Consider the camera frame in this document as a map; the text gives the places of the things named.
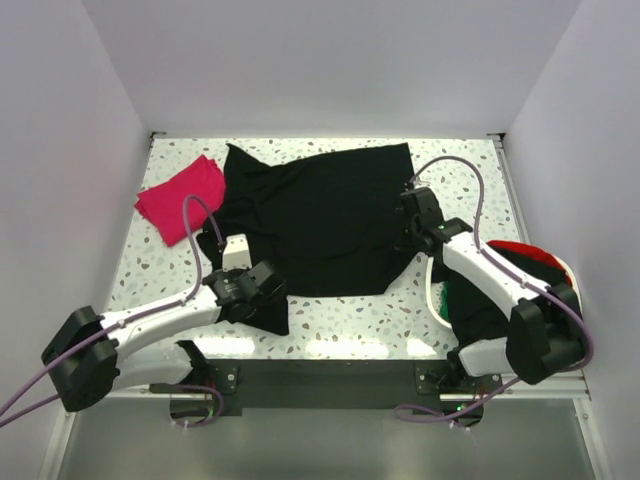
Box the black t shirt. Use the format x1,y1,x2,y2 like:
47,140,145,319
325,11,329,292
194,142,419,337

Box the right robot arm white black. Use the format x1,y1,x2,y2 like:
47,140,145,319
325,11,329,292
396,187,594,393

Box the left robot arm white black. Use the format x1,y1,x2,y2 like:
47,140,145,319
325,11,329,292
41,261,286,412

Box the white laundry basket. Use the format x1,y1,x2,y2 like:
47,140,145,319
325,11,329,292
424,249,585,351

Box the green garment in basket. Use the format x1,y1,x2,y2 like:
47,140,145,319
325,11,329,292
439,282,450,324

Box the red garment in basket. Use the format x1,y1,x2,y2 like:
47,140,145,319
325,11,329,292
488,240,567,275

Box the black clothes in basket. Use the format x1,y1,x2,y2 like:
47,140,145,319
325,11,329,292
430,249,581,351

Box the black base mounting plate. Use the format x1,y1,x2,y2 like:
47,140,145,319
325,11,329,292
150,359,502,419

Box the folded pink red t shirt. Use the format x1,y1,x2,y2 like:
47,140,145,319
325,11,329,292
134,155,226,247

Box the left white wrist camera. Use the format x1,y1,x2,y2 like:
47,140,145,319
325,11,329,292
222,234,252,272

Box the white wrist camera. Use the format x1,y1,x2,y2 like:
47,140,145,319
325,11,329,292
406,175,430,191
222,234,252,272

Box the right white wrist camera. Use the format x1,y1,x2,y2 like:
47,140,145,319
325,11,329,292
406,175,430,191

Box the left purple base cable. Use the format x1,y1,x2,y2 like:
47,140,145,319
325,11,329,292
159,380,232,427

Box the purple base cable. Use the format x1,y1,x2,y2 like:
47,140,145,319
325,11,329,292
394,374,524,426
159,380,232,427

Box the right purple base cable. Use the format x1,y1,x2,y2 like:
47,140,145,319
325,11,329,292
394,374,524,426

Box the aluminium frame rail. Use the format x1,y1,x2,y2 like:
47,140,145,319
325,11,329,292
62,355,594,401

